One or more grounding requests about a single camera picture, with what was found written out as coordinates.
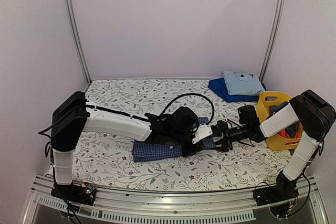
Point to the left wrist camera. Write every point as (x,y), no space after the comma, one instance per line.
(204,131)

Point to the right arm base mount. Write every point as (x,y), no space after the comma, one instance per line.
(284,199)

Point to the folded light blue t-shirt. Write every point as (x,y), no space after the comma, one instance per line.
(230,78)

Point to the right aluminium frame post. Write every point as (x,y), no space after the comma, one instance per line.
(272,39)

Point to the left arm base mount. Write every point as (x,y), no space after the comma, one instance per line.
(83,194)

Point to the aluminium front rail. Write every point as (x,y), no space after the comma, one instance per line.
(118,205)

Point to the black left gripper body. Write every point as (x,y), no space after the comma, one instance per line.
(177,139)

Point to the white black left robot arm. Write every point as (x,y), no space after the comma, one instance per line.
(77,115)

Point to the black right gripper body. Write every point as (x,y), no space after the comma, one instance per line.
(233,135)

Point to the left aluminium frame post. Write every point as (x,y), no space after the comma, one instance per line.
(76,40)

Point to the aluminium frame post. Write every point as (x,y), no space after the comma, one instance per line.
(272,39)
(76,40)

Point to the yellow plastic laundry basket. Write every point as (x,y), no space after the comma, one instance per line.
(270,125)

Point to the blue checkered button shirt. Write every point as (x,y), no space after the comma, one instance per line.
(147,152)

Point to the folded royal blue garment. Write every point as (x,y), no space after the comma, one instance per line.
(218,86)

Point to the orange garment in basket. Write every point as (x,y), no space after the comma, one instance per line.
(289,134)

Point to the grey blue garment in basket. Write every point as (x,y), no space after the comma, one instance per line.
(274,109)

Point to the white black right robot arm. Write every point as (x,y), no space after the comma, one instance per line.
(306,118)

